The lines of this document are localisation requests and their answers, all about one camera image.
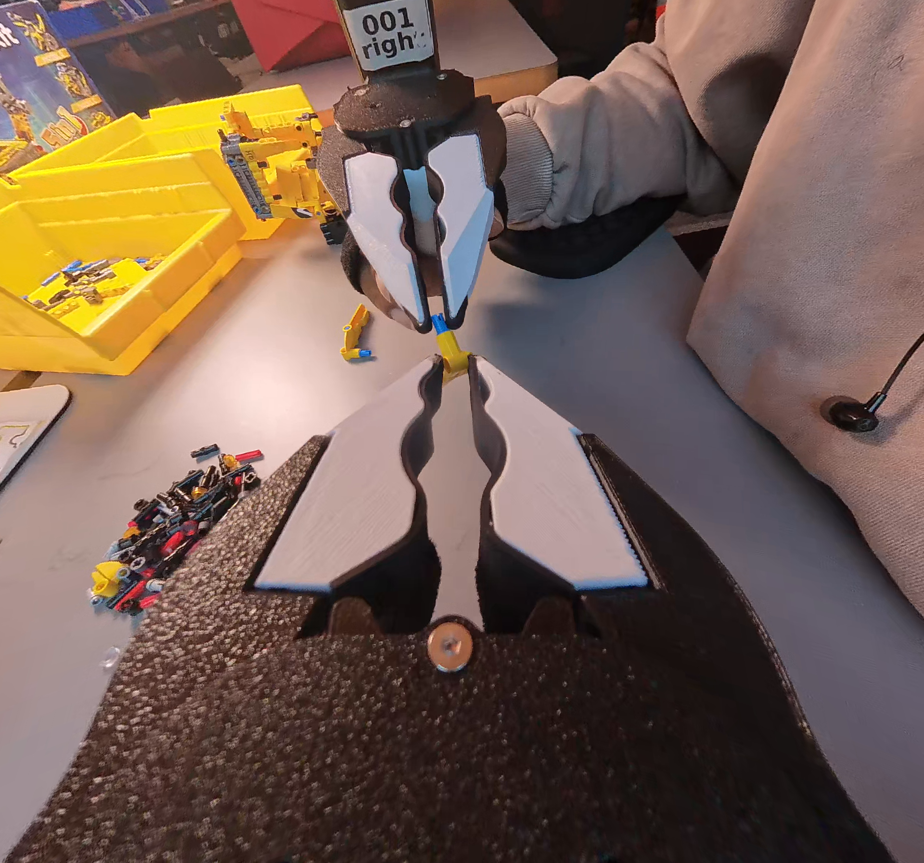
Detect red tote bag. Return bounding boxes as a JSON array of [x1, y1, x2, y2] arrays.
[[205, 0, 355, 74]]

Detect white book stand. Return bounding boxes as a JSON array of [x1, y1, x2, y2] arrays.
[[0, 384, 73, 489]]

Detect small yellow blue-pinned connector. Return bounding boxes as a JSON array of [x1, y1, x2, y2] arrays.
[[432, 313, 474, 381]]

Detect yellow angled beam blue pins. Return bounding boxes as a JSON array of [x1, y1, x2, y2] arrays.
[[339, 304, 374, 362]]

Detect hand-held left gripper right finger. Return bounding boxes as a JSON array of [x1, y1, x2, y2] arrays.
[[469, 356, 649, 592]]

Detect yellow plastic storage bin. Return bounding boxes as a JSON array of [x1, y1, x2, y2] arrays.
[[0, 152, 246, 377], [0, 84, 322, 242]]

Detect pile of small connector pins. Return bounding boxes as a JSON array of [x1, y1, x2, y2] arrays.
[[90, 444, 264, 615]]

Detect blue toy kit box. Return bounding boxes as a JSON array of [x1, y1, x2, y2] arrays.
[[0, 0, 116, 171]]

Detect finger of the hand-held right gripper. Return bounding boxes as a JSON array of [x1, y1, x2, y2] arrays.
[[343, 152, 430, 333], [429, 134, 497, 326]]

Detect heap of grey blue pieces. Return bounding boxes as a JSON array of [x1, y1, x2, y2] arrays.
[[25, 257, 167, 316]]

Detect person's beige sweatshirt torso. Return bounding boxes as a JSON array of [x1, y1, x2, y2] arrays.
[[686, 0, 924, 619]]

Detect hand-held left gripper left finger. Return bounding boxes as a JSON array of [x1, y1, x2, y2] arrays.
[[253, 356, 445, 596]]

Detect yellow toy robot model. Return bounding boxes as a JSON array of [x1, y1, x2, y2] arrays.
[[220, 104, 347, 243]]

